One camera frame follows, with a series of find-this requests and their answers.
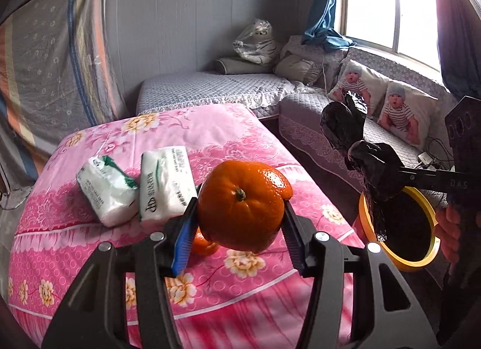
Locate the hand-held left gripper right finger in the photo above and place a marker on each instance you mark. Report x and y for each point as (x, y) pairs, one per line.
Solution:
(295, 243)

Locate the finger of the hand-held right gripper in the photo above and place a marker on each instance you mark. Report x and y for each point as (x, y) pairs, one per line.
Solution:
(424, 180)

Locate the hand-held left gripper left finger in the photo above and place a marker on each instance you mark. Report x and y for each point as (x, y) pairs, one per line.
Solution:
(182, 247)

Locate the black glossy wrapper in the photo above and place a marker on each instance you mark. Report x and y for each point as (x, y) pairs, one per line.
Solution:
(375, 180)

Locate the yellow-rimmed black trash bin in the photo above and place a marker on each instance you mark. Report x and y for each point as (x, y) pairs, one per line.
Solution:
(409, 228)

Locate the large orange peel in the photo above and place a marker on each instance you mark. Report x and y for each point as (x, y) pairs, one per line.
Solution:
(240, 213)

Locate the person's right hand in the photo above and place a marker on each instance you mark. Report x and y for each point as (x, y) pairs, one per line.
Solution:
(449, 232)

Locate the plain white tissue pack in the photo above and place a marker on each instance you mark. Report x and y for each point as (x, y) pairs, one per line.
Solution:
(161, 183)

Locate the baby print pillow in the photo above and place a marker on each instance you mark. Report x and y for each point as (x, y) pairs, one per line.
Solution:
(353, 78)
(402, 108)

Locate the pink floral blanket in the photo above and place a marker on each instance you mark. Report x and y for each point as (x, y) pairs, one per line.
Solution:
(94, 258)

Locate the green-edged white tissue pack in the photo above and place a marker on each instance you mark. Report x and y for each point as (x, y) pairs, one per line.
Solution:
(105, 195)

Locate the purple curtain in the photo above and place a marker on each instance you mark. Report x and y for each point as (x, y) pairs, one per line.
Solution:
(458, 33)

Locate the grey quilted sofa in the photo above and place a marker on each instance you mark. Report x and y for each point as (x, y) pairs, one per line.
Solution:
(300, 116)

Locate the grey quilted daybed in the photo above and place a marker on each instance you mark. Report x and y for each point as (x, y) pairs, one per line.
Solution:
(195, 86)

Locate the beige striped cushion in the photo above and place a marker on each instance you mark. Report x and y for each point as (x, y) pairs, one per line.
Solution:
(293, 67)

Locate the window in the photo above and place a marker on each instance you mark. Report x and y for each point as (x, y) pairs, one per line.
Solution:
(375, 3)

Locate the flat grey pillow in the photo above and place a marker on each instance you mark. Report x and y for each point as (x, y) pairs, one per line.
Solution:
(240, 66)

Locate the striped floral sheet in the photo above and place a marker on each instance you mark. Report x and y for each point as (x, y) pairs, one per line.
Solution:
(56, 52)

